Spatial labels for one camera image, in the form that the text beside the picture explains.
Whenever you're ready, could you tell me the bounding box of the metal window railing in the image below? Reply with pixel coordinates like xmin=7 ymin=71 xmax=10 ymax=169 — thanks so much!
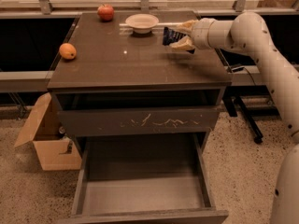
xmin=0 ymin=0 xmax=299 ymax=20

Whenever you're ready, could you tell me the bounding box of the black wheeled stand leg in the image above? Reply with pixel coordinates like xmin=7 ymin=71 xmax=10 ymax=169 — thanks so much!
xmin=222 ymin=96 xmax=263 ymax=144

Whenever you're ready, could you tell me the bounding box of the open middle drawer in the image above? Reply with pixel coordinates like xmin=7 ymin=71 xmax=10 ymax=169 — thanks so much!
xmin=58 ymin=133 xmax=228 ymax=224

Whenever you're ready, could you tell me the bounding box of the grey drawer cabinet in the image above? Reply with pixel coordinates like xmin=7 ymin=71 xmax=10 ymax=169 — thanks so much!
xmin=47 ymin=10 xmax=233 ymax=224

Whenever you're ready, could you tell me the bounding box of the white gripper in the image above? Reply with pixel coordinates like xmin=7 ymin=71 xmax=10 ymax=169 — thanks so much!
xmin=170 ymin=18 xmax=233 ymax=51

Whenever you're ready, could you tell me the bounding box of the black cable with plug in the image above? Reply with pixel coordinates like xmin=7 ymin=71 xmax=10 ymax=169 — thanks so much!
xmin=225 ymin=63 xmax=257 ymax=87

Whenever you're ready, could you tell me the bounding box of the dark blue rxbar wrapper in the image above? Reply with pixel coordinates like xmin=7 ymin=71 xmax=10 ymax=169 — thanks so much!
xmin=163 ymin=27 xmax=195 ymax=54

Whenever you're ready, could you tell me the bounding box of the scratched top drawer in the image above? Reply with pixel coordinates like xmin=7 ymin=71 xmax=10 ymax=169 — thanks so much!
xmin=58 ymin=107 xmax=219 ymax=136

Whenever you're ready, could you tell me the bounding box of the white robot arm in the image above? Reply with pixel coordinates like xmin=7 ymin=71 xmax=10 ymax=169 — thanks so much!
xmin=170 ymin=12 xmax=299 ymax=224

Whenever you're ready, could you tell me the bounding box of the white bowl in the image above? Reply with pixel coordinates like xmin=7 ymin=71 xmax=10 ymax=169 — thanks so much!
xmin=125 ymin=14 xmax=159 ymax=34

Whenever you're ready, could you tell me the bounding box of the open cardboard box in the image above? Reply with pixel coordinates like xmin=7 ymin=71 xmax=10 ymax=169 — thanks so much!
xmin=14 ymin=93 xmax=81 ymax=171

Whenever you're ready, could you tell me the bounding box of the red apple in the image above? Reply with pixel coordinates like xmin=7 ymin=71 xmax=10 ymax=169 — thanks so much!
xmin=97 ymin=4 xmax=114 ymax=21

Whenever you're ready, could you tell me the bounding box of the orange fruit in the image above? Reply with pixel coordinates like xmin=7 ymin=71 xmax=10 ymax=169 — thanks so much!
xmin=59 ymin=43 xmax=77 ymax=60

